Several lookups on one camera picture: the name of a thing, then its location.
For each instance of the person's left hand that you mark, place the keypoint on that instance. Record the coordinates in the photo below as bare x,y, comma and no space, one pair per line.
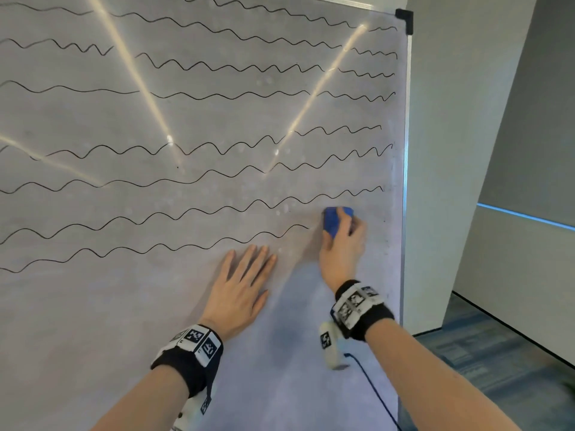
236,296

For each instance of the blue whiteboard eraser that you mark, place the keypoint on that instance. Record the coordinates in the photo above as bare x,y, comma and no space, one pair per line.
331,222

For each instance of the white whiteboard with wavy lines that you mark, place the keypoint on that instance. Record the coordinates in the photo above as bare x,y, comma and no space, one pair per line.
157,197

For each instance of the person's right forearm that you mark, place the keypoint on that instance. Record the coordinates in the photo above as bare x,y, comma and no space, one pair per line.
431,381

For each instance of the white wrist camera unit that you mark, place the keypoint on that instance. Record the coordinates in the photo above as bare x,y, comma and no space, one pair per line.
197,410
332,350

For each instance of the black wristband with marker tags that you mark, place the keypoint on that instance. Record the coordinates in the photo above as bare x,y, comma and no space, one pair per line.
188,359
366,314

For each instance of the person's right hand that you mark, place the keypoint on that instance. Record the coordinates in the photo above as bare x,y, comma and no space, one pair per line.
341,260

